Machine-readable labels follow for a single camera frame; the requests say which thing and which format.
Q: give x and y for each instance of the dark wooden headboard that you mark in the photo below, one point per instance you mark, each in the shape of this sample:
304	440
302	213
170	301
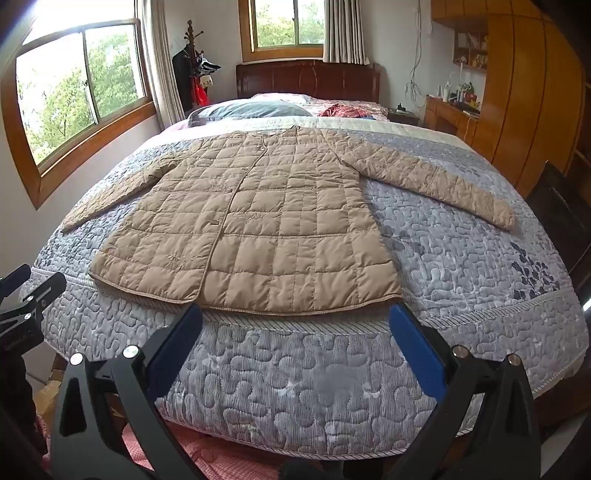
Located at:
304	76

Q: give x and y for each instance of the patterned beige curtain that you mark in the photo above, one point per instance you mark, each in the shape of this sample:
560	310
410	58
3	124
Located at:
344	30

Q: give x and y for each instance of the small items on desk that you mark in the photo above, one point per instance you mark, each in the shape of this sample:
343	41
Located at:
461	96

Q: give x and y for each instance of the grey quilted bedspread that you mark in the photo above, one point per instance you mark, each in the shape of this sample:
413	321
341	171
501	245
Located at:
461	277

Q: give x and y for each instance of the cardboard box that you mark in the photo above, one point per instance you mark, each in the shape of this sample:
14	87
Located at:
46	397

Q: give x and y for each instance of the dark clothing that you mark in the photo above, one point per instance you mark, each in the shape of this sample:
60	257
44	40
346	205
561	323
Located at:
18	406

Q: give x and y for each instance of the large wooden-framed window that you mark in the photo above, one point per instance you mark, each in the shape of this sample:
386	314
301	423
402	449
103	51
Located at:
83	83

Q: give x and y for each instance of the blue-grey pillow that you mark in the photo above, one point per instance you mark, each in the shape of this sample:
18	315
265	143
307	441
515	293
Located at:
249	110

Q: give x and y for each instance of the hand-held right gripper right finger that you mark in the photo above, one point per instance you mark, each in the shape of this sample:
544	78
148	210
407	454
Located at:
418	350

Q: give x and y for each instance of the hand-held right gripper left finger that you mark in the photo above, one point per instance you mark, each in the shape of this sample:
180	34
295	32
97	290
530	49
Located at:
178	350

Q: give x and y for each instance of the wooden wardrobe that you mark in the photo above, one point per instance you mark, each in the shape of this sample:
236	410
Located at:
526	83

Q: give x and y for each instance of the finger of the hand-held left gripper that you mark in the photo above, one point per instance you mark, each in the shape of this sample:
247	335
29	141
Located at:
14	281
44	295

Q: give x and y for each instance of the dark nightstand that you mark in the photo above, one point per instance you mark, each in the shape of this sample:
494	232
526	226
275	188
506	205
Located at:
404	117

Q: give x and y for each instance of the beige quilted coat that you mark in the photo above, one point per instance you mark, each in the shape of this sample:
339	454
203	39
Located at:
277	221

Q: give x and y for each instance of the wooden wall shelf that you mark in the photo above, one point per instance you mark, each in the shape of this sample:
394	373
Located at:
471	48

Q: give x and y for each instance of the red patterned cloth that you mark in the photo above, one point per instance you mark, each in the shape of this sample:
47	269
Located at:
344	110

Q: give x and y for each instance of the black hanging garment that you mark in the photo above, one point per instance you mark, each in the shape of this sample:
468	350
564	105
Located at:
182	78

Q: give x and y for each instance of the pink checked cloth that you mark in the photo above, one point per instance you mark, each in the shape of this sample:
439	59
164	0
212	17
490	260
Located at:
221	454

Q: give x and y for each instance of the wooden coat rack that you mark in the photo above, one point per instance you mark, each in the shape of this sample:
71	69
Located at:
190	34

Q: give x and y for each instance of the small wooden-framed window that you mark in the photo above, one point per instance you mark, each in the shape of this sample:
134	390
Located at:
286	23

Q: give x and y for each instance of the red bag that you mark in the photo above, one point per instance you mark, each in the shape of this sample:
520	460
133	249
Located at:
201	94

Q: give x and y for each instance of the wooden desk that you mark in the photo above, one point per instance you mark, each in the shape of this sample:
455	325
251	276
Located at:
445	117

